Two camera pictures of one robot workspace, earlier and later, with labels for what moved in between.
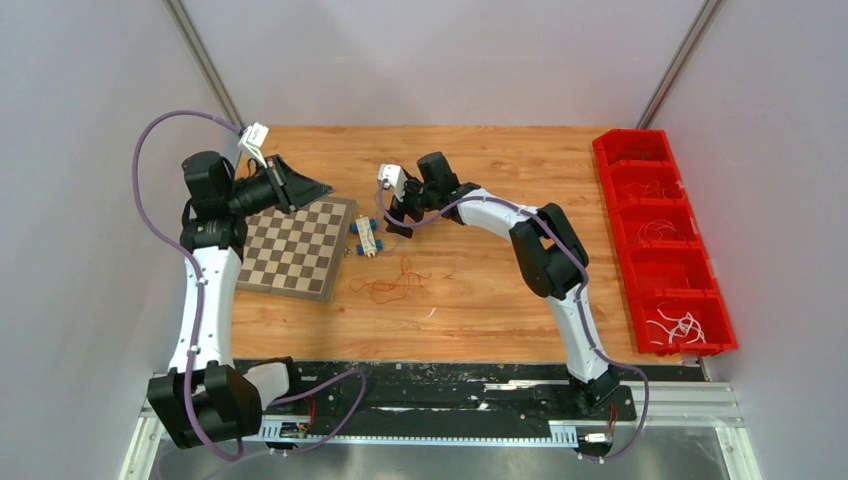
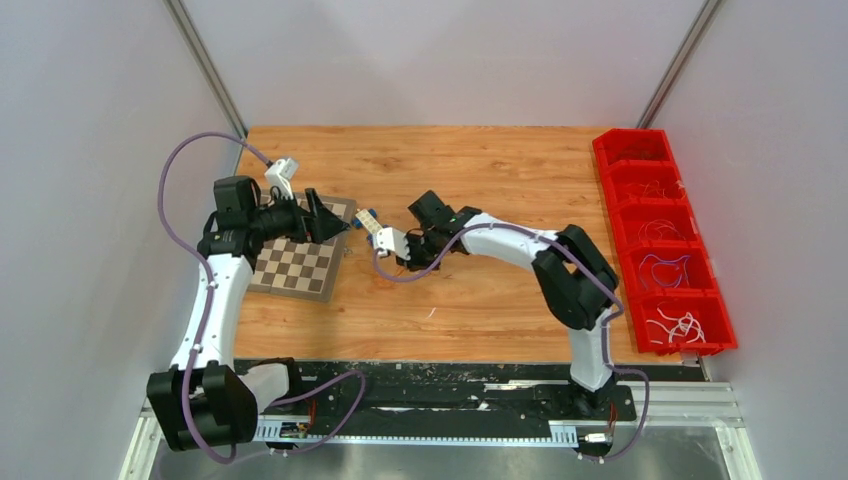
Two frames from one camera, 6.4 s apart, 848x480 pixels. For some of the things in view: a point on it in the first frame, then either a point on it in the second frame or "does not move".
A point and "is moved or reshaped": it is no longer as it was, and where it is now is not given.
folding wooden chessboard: (295, 255) does not move
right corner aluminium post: (678, 64) does not move
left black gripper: (291, 190) -> (316, 225)
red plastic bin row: (679, 310) does not move
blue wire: (396, 247) is moved or reshaped
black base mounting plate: (464, 391) does not move
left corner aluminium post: (203, 62) does not move
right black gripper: (403, 207) -> (415, 263)
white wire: (683, 327) does not move
